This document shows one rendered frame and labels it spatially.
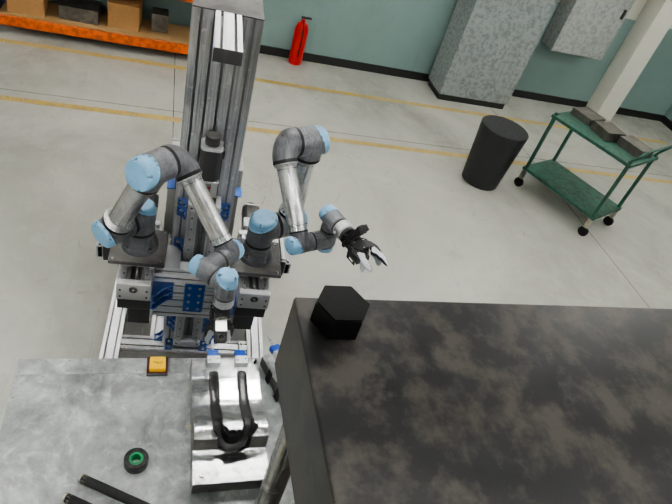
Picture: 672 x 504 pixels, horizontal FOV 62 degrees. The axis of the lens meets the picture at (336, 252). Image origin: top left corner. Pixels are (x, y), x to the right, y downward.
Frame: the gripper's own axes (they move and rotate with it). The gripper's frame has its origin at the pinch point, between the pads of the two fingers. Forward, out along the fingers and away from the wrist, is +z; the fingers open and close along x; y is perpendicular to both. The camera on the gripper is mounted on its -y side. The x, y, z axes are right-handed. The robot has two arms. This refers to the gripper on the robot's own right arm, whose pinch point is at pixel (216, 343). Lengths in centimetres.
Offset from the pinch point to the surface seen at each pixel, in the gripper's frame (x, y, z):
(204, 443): 4.6, -35.6, 10.3
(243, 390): -11.1, -12.7, 12.9
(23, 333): 90, 87, 101
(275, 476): -4, -77, -48
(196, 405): 6.8, -19.2, 12.3
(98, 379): 42.0, -0.9, 20.9
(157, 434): 19.9, -25.2, 20.9
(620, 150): -378, 239, 17
